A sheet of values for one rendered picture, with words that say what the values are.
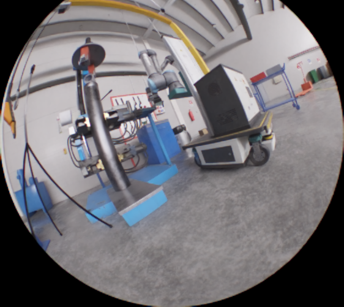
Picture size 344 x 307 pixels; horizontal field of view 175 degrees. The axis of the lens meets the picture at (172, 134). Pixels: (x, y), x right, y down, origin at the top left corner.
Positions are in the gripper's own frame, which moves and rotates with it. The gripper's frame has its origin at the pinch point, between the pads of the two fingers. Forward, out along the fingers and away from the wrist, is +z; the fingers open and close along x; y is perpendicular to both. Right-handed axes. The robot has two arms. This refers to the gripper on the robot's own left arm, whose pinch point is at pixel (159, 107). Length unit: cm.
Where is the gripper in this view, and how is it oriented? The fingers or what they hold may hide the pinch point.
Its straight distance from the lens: 176.6
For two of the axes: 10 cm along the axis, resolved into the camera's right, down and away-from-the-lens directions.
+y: -5.3, -2.1, 8.2
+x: -8.0, 4.5, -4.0
